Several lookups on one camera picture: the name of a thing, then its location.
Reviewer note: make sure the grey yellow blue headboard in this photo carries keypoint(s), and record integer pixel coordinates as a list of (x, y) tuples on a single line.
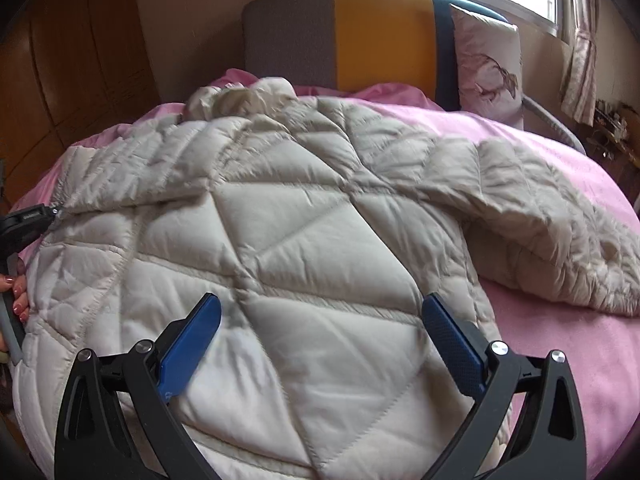
[(380, 35)]

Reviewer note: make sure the pink bed blanket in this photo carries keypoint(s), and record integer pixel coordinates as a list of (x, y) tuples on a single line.
[(555, 360)]

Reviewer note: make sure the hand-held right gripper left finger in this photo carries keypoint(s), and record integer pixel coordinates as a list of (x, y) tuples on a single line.
[(192, 340)]

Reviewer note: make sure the cluttered wooden desk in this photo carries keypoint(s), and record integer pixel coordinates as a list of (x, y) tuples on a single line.
[(617, 127)]

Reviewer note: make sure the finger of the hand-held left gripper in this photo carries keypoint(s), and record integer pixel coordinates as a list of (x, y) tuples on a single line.
[(32, 216)]

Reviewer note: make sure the beige quilted puffer jacket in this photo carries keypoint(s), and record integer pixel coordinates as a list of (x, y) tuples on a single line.
[(280, 240)]

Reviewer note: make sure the grey curved chair rail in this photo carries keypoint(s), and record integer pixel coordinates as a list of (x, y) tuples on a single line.
[(550, 120)]

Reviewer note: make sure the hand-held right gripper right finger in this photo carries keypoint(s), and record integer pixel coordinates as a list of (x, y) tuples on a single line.
[(452, 340)]

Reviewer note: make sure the brown wooden wardrobe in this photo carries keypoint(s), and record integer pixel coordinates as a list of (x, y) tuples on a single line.
[(65, 60)]

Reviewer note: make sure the white deer print pillow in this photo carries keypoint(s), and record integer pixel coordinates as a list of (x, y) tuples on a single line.
[(485, 70)]

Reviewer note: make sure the pink patterned curtain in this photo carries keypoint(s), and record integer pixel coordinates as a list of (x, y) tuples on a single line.
[(582, 45)]

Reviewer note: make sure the person's left hand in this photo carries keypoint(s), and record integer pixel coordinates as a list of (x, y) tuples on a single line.
[(19, 292)]

